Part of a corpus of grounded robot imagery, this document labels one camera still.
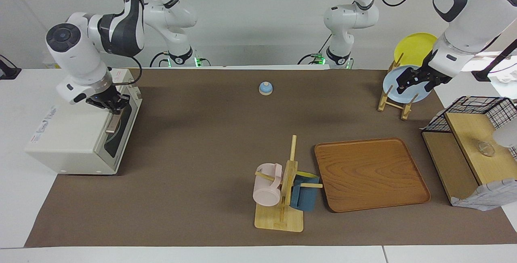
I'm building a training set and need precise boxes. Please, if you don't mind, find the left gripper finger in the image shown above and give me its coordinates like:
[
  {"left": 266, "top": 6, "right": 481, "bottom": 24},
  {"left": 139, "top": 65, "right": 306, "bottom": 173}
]
[
  {"left": 397, "top": 66, "right": 424, "bottom": 84},
  {"left": 396, "top": 77, "right": 429, "bottom": 95}
]

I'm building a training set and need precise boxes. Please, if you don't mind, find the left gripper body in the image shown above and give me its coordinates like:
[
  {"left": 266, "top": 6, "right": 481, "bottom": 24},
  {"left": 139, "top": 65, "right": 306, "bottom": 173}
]
[{"left": 420, "top": 49, "right": 453, "bottom": 91}]

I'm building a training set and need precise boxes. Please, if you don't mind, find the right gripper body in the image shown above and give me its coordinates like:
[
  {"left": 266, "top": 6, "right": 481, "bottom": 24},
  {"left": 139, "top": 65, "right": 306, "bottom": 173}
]
[{"left": 85, "top": 87, "right": 122, "bottom": 111}]

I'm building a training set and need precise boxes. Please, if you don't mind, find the white toaster oven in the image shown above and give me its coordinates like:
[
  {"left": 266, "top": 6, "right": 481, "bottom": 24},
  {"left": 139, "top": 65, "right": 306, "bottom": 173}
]
[{"left": 25, "top": 84, "right": 143, "bottom": 176}]

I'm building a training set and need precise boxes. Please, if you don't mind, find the light blue plate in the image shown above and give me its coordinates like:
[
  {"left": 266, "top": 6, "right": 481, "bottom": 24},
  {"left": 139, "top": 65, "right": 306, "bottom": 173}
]
[{"left": 382, "top": 65, "right": 433, "bottom": 103}]

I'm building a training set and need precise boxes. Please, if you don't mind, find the yellow plate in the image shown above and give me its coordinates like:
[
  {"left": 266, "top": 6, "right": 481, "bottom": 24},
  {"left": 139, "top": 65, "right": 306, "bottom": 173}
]
[{"left": 394, "top": 32, "right": 439, "bottom": 68}]

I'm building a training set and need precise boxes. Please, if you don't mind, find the wooden plate rack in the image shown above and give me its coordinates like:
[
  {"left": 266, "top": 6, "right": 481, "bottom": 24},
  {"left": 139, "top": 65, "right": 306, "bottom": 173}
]
[{"left": 377, "top": 53, "right": 419, "bottom": 121}]

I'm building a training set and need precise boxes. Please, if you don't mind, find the black stand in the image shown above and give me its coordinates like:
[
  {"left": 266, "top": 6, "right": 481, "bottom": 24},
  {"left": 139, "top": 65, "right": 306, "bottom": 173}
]
[
  {"left": 471, "top": 39, "right": 517, "bottom": 83},
  {"left": 0, "top": 55, "right": 22, "bottom": 80}
]

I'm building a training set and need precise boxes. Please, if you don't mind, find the wooden shelf box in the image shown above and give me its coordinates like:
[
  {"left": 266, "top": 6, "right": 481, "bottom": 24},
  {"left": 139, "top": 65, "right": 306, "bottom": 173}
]
[{"left": 421, "top": 112, "right": 517, "bottom": 208}]

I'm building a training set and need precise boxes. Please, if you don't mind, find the clear glass cup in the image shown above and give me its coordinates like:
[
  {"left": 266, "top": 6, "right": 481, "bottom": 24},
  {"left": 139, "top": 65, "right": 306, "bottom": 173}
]
[{"left": 478, "top": 141, "right": 496, "bottom": 158}]

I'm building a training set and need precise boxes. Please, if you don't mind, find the brown wooden tray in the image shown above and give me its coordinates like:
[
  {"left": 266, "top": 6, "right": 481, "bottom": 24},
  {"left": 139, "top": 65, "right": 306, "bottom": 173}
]
[{"left": 314, "top": 137, "right": 431, "bottom": 214}]

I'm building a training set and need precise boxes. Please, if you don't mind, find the white cloth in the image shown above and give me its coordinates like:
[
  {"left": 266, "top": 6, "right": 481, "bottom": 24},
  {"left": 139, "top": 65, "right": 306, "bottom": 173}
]
[{"left": 450, "top": 178, "right": 517, "bottom": 212}]

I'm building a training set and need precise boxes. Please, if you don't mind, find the blue mug yellow inside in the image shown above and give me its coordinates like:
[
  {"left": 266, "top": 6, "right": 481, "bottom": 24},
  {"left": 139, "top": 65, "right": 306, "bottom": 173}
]
[{"left": 290, "top": 172, "right": 321, "bottom": 212}]

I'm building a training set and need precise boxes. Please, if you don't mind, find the pink mug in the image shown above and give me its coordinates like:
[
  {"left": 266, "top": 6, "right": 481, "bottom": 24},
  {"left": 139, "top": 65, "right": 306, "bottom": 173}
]
[{"left": 252, "top": 163, "right": 284, "bottom": 207}]

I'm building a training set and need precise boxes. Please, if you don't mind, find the wooden mug stand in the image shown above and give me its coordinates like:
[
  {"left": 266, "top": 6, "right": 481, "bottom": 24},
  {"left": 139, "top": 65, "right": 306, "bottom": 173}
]
[{"left": 254, "top": 135, "right": 324, "bottom": 233}]

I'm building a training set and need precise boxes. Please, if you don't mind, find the black wire basket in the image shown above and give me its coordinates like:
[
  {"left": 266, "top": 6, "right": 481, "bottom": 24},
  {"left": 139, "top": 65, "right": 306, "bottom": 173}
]
[{"left": 422, "top": 96, "right": 517, "bottom": 162}]

